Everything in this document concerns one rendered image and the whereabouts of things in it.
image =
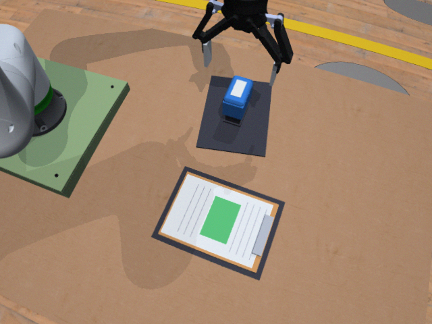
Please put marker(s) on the blue self-inking stamp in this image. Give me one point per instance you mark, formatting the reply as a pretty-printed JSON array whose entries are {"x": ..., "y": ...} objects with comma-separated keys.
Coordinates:
[{"x": 236, "y": 100}]

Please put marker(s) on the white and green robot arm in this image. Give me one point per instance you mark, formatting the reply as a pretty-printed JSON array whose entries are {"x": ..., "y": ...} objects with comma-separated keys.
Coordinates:
[{"x": 23, "y": 113}]

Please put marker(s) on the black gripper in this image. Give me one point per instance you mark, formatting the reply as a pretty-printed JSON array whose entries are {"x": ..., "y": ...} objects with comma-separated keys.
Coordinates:
[{"x": 252, "y": 17}]

